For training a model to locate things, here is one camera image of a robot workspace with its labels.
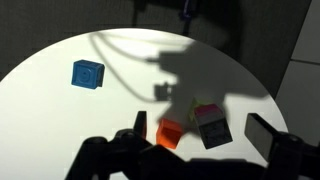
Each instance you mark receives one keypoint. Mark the blue block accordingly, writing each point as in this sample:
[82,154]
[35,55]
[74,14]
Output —
[86,74]

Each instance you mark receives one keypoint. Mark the orange block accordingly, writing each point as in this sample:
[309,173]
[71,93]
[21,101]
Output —
[169,133]

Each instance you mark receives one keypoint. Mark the grey block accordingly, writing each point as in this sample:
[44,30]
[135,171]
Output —
[215,131]

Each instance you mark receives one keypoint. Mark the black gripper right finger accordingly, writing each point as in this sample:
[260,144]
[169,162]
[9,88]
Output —
[263,136]

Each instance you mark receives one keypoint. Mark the lime green block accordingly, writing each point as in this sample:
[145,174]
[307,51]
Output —
[197,105]

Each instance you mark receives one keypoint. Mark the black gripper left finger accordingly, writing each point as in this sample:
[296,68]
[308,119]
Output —
[141,121]

